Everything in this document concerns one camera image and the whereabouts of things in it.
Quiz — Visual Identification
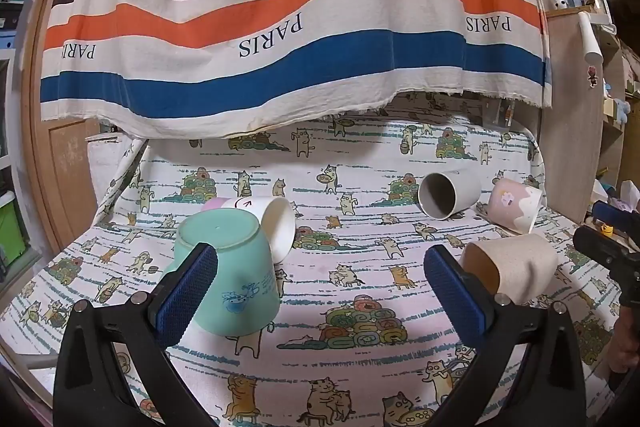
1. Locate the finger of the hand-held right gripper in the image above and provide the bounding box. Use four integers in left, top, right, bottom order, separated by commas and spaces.
573, 225, 640, 269
592, 201, 640, 230

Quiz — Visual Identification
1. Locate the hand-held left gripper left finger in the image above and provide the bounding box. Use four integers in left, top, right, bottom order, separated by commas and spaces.
52, 242, 222, 427

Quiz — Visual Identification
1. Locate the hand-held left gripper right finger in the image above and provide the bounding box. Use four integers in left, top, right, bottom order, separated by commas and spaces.
422, 244, 587, 427

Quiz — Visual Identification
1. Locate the beige speckled cup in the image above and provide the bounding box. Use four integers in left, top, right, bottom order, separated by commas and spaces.
459, 234, 560, 306

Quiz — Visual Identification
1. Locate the teal cup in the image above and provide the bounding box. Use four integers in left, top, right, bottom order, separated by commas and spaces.
172, 209, 282, 337

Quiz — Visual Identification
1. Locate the pink and cream cup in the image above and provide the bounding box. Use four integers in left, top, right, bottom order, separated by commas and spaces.
487, 177, 545, 236

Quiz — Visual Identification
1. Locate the grey cup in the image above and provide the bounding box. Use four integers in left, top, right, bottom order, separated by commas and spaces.
417, 168, 482, 221

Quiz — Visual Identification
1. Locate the white cup with pink base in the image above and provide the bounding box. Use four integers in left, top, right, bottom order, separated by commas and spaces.
202, 195, 297, 264

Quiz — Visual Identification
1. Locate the white tissue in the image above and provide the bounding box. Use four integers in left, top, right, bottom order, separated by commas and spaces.
616, 183, 640, 212

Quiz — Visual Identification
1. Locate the wooden cabinet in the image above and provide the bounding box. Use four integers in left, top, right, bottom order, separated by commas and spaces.
542, 4, 628, 225

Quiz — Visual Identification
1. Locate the blue plush toy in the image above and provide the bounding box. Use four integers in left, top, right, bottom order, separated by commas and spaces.
602, 81, 632, 126

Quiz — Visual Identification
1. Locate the cat printed cloth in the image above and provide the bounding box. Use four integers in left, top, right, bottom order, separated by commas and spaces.
0, 94, 632, 427

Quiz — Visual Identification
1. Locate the white tube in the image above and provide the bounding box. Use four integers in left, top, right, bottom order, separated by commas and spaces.
578, 11, 604, 61

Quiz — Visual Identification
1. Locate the wooden door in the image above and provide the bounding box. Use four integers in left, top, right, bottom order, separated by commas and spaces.
27, 0, 103, 255

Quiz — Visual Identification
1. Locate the green box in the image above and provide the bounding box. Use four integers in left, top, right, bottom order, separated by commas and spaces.
0, 191, 28, 269

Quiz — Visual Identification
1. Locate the striped hanging cloth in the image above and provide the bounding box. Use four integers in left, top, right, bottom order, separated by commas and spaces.
39, 0, 552, 140

